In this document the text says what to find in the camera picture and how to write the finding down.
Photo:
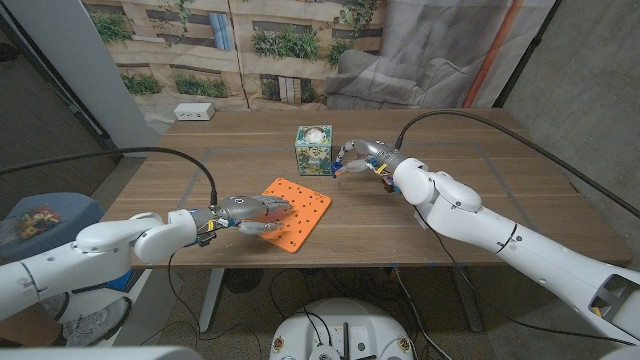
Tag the orange peg board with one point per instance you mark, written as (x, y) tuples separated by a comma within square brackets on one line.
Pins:
[(305, 220)]

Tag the white power strip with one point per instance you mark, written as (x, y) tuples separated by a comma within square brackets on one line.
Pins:
[(194, 111)]

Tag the bag of colourful toys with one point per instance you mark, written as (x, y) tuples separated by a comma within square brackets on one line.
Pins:
[(35, 222)]

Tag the grey sneaker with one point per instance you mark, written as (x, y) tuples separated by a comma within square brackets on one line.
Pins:
[(95, 322)]

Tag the grey table leg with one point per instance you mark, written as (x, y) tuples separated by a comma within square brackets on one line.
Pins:
[(470, 305)]

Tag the printed fabric backdrop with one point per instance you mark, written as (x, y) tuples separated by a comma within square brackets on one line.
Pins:
[(300, 55)]

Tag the leaf print tissue box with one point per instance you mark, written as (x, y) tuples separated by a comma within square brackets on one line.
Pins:
[(314, 157)]

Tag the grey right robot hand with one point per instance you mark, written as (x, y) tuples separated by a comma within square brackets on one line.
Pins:
[(375, 152)]

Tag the white table leg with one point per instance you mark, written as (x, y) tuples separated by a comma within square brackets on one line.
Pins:
[(210, 300)]

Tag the blue upholstered stool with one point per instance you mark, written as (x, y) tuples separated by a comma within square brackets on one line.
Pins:
[(75, 220)]

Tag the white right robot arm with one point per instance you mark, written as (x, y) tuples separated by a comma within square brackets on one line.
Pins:
[(525, 250)]

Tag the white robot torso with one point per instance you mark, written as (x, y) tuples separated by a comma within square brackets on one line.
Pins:
[(345, 320)]

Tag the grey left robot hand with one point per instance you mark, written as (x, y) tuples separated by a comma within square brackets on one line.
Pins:
[(245, 207)]

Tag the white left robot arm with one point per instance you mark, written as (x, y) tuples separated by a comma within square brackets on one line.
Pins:
[(100, 255)]

